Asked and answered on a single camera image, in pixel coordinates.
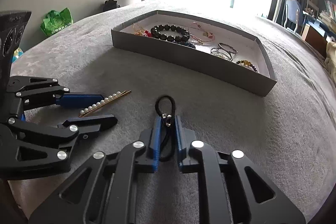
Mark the black bag on floor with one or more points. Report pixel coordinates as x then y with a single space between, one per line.
110 5

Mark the blue desk chair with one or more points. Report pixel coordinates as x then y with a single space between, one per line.
293 15

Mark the green plastic bag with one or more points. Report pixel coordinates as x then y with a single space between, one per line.
55 21

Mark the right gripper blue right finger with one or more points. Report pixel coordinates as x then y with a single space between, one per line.
232 189

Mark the pearl hair clip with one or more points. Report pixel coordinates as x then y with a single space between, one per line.
98 105

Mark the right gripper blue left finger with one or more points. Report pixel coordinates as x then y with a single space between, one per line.
104 188

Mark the blue desk with books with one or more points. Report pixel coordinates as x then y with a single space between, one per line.
318 26

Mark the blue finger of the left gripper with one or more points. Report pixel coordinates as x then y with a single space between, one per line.
90 127
77 100

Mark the beige blanket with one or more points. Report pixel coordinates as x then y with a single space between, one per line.
330 60

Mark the grey jewelry tray box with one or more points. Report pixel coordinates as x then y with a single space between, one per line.
250 69

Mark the grey bed cover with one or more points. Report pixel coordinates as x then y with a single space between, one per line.
289 134

